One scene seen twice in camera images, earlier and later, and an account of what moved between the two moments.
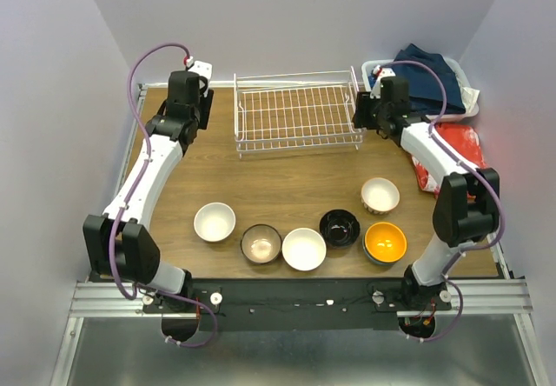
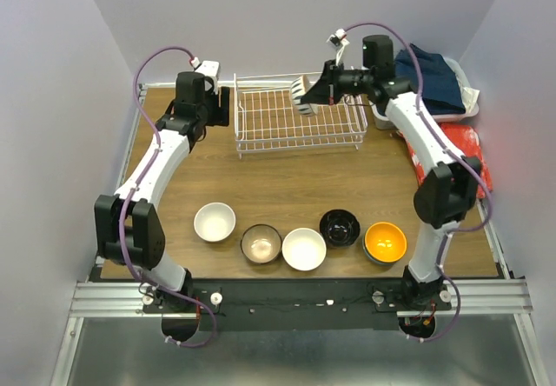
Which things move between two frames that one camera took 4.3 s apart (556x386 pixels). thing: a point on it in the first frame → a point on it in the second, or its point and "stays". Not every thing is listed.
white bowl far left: (215, 222) stays
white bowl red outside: (304, 249) stays
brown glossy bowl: (261, 242) stays
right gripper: (363, 103) → (320, 92)
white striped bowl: (379, 196) → (299, 88)
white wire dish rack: (275, 112) stays
